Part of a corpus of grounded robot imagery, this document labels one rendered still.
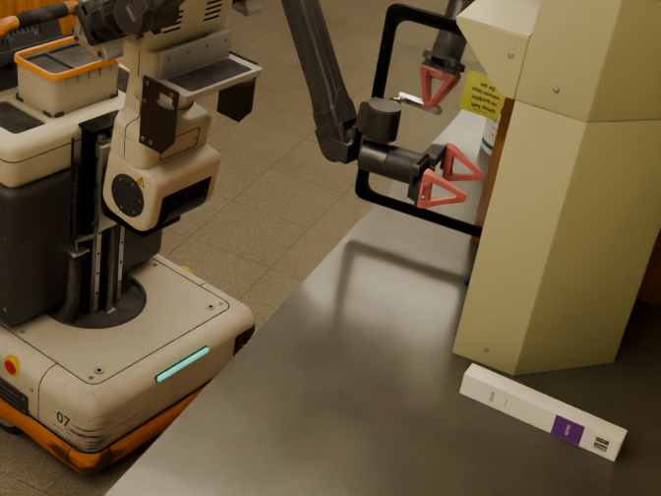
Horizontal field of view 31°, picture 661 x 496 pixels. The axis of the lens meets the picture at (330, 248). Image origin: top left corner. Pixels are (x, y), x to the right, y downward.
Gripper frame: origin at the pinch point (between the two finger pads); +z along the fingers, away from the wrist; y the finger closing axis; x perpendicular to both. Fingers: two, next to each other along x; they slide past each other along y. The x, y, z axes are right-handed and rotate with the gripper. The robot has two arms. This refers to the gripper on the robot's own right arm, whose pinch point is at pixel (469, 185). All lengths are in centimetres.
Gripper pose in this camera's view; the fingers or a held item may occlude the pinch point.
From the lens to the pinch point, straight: 202.1
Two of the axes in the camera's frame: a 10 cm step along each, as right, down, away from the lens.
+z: 9.1, 3.0, -2.9
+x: -1.2, 8.5, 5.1
